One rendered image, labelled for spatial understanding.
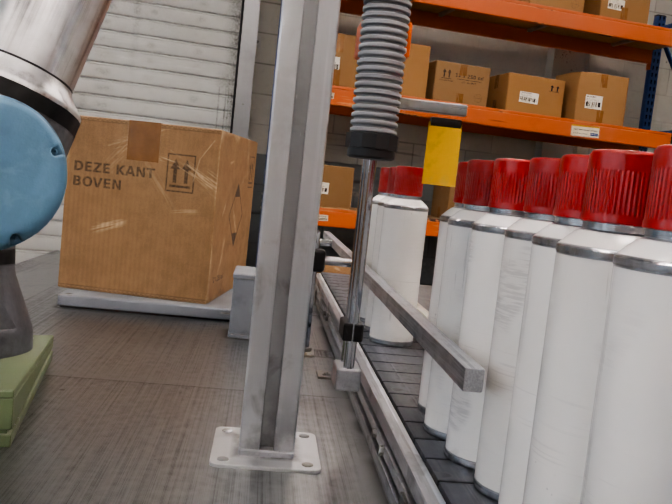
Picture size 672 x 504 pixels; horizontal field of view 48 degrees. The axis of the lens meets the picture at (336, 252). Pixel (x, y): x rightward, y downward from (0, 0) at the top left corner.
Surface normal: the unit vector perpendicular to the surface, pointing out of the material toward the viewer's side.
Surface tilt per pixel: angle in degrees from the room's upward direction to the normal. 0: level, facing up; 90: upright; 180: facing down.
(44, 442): 0
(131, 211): 90
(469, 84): 90
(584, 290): 90
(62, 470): 0
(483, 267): 90
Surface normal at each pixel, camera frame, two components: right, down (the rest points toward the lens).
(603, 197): -0.77, -0.03
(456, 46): 0.25, 0.11
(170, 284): -0.07, 0.08
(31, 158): 0.51, 0.18
